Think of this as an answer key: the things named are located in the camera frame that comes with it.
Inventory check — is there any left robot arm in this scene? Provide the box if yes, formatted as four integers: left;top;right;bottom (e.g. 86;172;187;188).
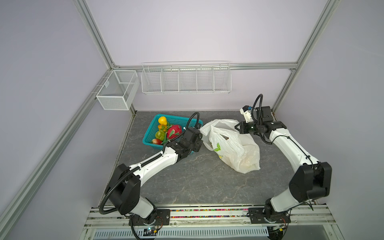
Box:
99;112;203;225

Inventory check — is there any yellow fake lemon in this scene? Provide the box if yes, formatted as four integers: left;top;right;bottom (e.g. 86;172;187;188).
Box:
158;116;168;126

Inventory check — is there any white mesh box basket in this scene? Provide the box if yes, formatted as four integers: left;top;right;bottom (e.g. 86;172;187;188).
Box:
96;70;140;111

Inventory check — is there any white wire shelf basket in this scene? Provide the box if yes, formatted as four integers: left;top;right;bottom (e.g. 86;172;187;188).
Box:
141;61;232;95

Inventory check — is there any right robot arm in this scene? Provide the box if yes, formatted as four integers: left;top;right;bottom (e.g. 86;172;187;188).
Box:
235;94;332;223

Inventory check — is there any teal plastic basket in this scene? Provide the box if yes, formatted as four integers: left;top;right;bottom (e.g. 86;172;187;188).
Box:
143;114;189;150

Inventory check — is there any white plastic bag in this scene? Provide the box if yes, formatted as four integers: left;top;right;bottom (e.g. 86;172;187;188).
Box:
200;119;261;174

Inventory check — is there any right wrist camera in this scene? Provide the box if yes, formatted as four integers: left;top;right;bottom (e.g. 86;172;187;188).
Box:
240;106;254;123

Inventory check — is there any orange fake fruit with leaves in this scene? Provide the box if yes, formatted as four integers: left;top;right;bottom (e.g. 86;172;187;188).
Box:
158;124;171;132

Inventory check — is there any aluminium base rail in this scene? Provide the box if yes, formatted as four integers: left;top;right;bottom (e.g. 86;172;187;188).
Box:
80;205;344;240

